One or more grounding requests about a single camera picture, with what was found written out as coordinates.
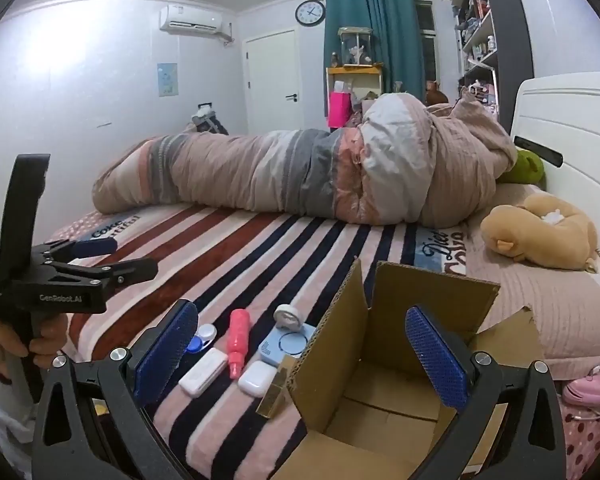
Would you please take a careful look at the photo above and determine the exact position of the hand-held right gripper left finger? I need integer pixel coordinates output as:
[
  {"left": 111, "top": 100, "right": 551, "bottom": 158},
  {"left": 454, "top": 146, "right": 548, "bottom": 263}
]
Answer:
[{"left": 31, "top": 299, "right": 201, "bottom": 480}]

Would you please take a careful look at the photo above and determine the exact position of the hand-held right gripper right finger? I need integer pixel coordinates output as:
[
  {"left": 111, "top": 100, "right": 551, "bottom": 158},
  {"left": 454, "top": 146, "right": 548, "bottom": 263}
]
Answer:
[{"left": 404, "top": 305, "right": 566, "bottom": 480}]

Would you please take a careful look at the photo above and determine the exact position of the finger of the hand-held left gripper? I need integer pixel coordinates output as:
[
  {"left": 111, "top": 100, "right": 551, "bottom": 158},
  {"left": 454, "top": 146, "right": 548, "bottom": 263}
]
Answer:
[
  {"left": 35, "top": 237, "right": 119, "bottom": 264},
  {"left": 46, "top": 258, "right": 159, "bottom": 296}
]

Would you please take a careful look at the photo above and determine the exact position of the white blue contact lens case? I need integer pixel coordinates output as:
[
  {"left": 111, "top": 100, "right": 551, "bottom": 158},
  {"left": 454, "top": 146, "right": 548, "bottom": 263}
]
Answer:
[{"left": 189, "top": 324, "right": 219, "bottom": 356}]

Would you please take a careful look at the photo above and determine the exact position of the white rectangular case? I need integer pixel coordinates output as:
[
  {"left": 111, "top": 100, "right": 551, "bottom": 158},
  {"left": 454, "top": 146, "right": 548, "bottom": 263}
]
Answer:
[{"left": 178, "top": 347, "right": 229, "bottom": 399}]

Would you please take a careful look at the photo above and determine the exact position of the brown cardboard box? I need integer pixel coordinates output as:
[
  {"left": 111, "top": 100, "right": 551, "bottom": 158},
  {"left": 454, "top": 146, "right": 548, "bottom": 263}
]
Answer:
[{"left": 270, "top": 258, "right": 548, "bottom": 480}]

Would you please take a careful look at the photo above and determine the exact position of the pink spray bottle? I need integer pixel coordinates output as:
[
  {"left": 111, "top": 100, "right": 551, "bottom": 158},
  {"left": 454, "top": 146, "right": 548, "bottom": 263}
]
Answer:
[{"left": 226, "top": 309, "right": 252, "bottom": 380}]

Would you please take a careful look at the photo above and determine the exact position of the white earbud case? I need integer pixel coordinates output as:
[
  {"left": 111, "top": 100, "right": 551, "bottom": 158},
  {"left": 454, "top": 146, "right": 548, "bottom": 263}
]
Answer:
[{"left": 237, "top": 361, "right": 280, "bottom": 399}]

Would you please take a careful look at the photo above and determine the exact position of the gold rectangular box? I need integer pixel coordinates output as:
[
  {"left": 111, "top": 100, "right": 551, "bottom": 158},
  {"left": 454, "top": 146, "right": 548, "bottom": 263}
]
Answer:
[{"left": 256, "top": 357, "right": 299, "bottom": 418}]

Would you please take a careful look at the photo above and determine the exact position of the light blue square case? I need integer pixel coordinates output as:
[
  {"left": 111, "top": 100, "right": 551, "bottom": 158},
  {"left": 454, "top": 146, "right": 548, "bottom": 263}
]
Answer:
[{"left": 259, "top": 322, "right": 317, "bottom": 367}]

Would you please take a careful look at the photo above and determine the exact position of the person's left forearm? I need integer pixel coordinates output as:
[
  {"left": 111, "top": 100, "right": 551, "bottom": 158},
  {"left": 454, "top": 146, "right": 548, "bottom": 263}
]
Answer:
[{"left": 0, "top": 360, "right": 37, "bottom": 480}]

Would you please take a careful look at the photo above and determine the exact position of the person's left hand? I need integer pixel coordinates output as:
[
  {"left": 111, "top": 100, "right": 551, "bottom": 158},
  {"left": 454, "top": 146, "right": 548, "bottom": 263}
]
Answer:
[{"left": 0, "top": 311, "right": 71, "bottom": 380}]

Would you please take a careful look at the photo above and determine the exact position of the striped printed blanket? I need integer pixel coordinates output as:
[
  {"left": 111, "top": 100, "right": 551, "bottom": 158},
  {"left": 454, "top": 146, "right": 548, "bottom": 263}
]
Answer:
[{"left": 45, "top": 202, "right": 473, "bottom": 480}]

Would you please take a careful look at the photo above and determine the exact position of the pink ribbed pillow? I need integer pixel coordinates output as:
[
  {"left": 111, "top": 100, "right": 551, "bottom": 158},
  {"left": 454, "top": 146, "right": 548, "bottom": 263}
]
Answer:
[{"left": 467, "top": 182, "right": 600, "bottom": 369}]

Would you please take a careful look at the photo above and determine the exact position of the pink plush slipper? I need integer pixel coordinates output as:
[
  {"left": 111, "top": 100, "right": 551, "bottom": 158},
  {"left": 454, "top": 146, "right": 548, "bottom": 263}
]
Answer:
[{"left": 562, "top": 365, "right": 600, "bottom": 407}]

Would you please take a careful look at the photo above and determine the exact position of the brown plush toy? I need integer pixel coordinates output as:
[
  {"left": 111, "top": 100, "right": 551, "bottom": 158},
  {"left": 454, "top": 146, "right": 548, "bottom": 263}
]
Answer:
[{"left": 480, "top": 194, "right": 600, "bottom": 274}]

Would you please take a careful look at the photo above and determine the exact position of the grey black bag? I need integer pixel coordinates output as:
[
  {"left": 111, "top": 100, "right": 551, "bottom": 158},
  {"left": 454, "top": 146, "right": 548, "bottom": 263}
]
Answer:
[{"left": 191, "top": 102, "right": 229, "bottom": 136}]

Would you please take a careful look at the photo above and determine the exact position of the pink dotted cloth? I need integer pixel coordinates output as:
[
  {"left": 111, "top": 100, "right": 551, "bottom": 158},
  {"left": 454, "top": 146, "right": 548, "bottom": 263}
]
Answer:
[{"left": 555, "top": 385, "right": 600, "bottom": 480}]

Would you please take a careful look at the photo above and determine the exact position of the rolled pink grey comforter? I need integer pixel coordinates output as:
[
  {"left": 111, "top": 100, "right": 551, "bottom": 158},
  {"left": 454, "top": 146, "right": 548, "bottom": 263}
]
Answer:
[{"left": 92, "top": 92, "right": 519, "bottom": 229}]

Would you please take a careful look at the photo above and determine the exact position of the green plush toy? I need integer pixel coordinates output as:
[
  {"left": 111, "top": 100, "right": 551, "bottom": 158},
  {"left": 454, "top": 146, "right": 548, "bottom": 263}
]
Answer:
[{"left": 497, "top": 150, "right": 546, "bottom": 186}]

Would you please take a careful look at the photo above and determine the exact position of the white door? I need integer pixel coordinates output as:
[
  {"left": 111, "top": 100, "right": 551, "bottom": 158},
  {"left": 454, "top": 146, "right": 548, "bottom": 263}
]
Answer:
[{"left": 244, "top": 30, "right": 304, "bottom": 136}]

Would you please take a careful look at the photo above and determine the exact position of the white air conditioner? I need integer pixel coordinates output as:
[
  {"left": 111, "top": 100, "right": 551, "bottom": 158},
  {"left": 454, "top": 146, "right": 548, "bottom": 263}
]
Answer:
[{"left": 159, "top": 4, "right": 234, "bottom": 44}]

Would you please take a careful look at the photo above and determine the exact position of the pink gift bag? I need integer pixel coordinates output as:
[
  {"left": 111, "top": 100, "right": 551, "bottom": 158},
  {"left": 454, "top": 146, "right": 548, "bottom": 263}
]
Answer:
[{"left": 329, "top": 91, "right": 352, "bottom": 130}]

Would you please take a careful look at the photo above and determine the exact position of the small brown stuffed toy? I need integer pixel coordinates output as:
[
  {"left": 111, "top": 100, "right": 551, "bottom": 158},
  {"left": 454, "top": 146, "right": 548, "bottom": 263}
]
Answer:
[{"left": 425, "top": 80, "right": 449, "bottom": 107}]

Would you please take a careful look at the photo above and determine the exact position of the white bed headboard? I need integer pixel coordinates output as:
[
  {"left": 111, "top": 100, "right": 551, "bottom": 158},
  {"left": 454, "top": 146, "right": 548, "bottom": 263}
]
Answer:
[{"left": 510, "top": 72, "right": 600, "bottom": 281}]

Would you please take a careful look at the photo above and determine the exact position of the yellow white shelf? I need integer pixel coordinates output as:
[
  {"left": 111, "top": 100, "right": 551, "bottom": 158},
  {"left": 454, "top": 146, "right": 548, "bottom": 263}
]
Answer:
[{"left": 326, "top": 64, "right": 384, "bottom": 117}]

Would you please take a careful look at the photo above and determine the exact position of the glass display case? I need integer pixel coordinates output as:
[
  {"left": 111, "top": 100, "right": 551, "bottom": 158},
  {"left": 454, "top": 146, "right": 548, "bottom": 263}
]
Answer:
[{"left": 337, "top": 26, "right": 376, "bottom": 68}]

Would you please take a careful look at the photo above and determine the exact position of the window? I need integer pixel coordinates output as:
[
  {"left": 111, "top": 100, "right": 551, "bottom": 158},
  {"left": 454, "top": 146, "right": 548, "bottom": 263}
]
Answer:
[{"left": 415, "top": 2, "right": 439, "bottom": 97}]

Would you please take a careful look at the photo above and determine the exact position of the teal curtain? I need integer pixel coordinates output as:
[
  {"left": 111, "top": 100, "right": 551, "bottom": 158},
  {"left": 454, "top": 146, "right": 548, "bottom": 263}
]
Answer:
[{"left": 325, "top": 0, "right": 426, "bottom": 117}]

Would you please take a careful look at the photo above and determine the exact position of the dark tall bookshelf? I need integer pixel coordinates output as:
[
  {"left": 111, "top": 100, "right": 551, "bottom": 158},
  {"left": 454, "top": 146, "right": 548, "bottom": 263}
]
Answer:
[{"left": 452, "top": 0, "right": 534, "bottom": 126}]

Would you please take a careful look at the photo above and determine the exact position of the light blue wall poster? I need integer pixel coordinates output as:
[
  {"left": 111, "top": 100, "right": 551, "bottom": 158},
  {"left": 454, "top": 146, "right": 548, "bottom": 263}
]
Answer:
[{"left": 157, "top": 63, "right": 179, "bottom": 97}]

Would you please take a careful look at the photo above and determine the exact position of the round black wall clock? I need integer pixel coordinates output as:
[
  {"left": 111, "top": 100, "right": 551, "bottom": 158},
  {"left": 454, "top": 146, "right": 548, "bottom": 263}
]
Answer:
[{"left": 295, "top": 0, "right": 327, "bottom": 28}]

